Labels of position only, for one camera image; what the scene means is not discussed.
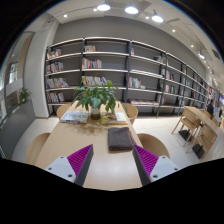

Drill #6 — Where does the grey bookshelf unit with books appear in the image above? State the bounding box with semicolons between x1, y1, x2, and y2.
44;35;218;118

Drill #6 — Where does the brown cover book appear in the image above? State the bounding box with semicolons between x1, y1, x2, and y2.
101;111;128;125

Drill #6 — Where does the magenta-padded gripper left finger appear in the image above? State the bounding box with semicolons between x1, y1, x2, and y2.
44;143;95;187

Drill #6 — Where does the group of ceiling lights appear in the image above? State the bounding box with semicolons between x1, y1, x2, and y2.
63;3;206;61

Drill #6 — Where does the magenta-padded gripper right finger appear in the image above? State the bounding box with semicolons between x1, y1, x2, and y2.
132;144;181;187

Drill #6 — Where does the light wooden side table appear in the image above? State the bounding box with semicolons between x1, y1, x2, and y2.
183;105;224;135

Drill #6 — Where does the white cover book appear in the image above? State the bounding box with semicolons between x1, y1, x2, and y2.
59;110;90;125

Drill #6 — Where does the small green background plant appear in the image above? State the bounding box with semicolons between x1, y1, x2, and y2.
18;87;33;105

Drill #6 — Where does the zigzag striped brown towel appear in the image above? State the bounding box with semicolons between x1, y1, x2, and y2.
107;126;136;152

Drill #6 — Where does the slatted light wooden chair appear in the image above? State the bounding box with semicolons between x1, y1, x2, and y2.
185;124;218;160
171;108;201;146

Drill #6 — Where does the green potted plant white pot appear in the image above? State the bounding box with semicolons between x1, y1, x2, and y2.
72;78;128;121

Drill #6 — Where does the person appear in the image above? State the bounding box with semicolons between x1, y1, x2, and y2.
205;99;215;118

